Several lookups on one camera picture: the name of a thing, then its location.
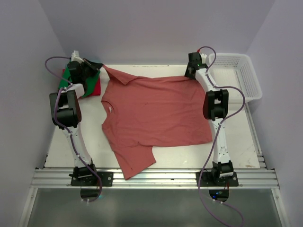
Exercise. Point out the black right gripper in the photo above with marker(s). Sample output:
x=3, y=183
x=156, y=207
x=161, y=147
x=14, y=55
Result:
x=187, y=73

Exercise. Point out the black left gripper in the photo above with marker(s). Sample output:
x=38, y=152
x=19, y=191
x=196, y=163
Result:
x=94, y=67

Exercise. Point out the salmon pink t shirt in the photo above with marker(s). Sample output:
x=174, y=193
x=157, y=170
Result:
x=143, y=113

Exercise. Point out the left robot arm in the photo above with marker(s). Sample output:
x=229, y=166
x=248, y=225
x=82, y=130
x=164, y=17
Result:
x=66, y=114

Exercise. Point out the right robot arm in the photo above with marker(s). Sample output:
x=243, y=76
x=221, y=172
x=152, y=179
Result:
x=215, y=110

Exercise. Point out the red folded t shirt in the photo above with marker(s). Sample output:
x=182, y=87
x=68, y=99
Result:
x=93, y=84

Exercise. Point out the green folded t shirt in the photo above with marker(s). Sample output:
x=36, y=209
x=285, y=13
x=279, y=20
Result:
x=85, y=73

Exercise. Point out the white plastic basket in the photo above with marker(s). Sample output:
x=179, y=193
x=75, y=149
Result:
x=234, y=69

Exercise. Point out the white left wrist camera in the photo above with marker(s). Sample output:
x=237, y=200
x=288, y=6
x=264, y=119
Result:
x=75, y=56

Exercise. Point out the aluminium mounting rail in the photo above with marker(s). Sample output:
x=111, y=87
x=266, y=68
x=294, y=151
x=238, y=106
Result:
x=156, y=179

